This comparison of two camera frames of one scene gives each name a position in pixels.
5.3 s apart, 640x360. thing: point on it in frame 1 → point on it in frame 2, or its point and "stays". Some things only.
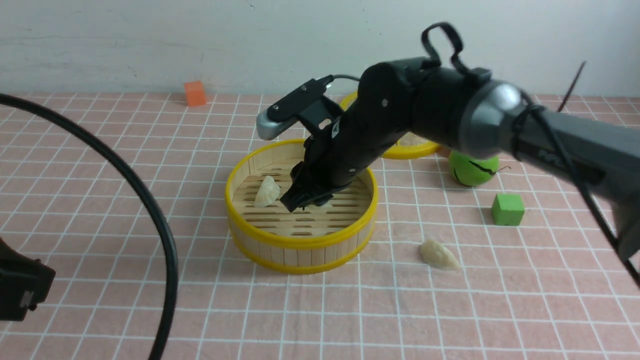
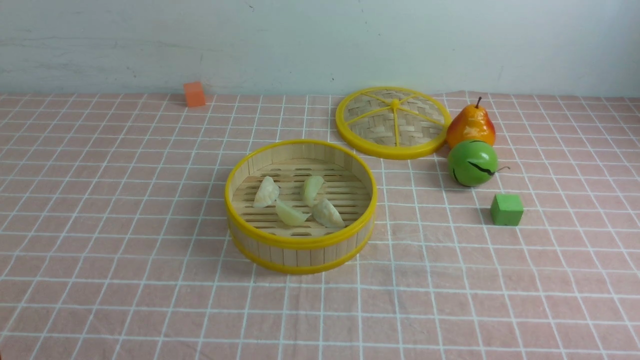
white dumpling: (268, 192) stays
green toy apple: (473, 172) stays
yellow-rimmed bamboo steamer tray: (314, 238) stays
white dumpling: (437, 255) → (327, 215)
